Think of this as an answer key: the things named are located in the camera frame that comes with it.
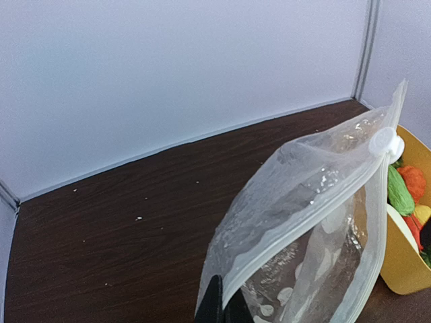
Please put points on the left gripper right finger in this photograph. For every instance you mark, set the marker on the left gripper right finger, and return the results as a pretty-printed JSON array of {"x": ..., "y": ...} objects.
[{"x": 237, "y": 310}]

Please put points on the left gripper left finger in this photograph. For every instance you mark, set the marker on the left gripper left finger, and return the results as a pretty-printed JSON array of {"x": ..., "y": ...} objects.
[{"x": 210, "y": 309}]

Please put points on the clear dotted zip bag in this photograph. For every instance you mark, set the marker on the clear dotted zip bag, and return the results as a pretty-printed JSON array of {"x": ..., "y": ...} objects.
[{"x": 305, "y": 239}]

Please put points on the green toy bitter gourd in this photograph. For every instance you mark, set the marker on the green toy bitter gourd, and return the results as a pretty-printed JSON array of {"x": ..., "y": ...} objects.
[{"x": 398, "y": 195}]

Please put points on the yellow plastic basket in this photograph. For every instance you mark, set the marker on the yellow plastic basket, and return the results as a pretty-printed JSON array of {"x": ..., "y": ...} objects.
[{"x": 403, "y": 269}]

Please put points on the dark green toy cucumber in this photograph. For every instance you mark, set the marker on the dark green toy cucumber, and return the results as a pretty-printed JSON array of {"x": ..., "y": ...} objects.
[{"x": 426, "y": 258}]

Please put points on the red toy pepper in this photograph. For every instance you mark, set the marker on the red toy pepper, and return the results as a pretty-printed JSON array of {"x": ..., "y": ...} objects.
[{"x": 415, "y": 227}]

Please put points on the yellow toy corn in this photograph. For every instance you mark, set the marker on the yellow toy corn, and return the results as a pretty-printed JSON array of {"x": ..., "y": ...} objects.
[{"x": 422, "y": 213}]

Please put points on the orange toy pumpkin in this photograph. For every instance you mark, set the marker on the orange toy pumpkin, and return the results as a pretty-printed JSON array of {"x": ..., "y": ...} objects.
[{"x": 414, "y": 180}]

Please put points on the right aluminium corner post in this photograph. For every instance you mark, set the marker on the right aluminium corner post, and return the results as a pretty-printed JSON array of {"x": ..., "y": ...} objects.
[{"x": 369, "y": 34}]

